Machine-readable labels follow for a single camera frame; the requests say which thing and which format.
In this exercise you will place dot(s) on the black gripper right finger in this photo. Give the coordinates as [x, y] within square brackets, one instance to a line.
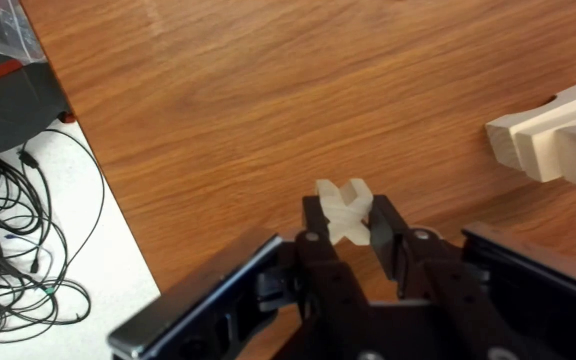
[401, 256]

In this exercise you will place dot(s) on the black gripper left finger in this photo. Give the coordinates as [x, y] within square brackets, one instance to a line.
[319, 253]

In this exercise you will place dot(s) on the X-shaped wooden block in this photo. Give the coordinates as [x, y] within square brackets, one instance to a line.
[345, 211]

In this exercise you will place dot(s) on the wooden arch block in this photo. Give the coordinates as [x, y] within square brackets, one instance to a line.
[501, 140]

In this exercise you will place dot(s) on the flat wooden slab block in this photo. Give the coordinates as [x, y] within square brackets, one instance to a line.
[540, 150]

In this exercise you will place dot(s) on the black and red case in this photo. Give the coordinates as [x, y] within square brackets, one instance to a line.
[9, 100]

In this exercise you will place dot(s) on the clear plastic bag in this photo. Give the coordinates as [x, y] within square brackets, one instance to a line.
[0, 23]

